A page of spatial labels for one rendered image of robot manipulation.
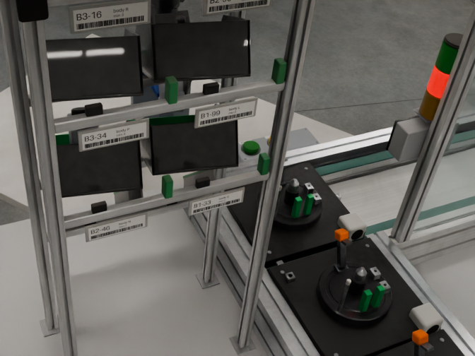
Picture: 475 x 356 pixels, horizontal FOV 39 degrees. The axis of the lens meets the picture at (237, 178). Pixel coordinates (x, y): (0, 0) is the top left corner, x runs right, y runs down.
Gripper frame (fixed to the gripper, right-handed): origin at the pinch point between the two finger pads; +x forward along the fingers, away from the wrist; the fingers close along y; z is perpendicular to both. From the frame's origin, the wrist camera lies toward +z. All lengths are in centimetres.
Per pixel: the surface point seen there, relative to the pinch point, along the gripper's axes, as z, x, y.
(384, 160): -41, -5, 53
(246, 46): 27.0, 17.1, 8.5
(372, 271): -22, 31, 36
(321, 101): -178, -127, 90
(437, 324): -22, 42, 45
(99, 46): 31.1, 19.9, -10.2
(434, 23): -208, -206, 186
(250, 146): -36.9, -8.9, 19.7
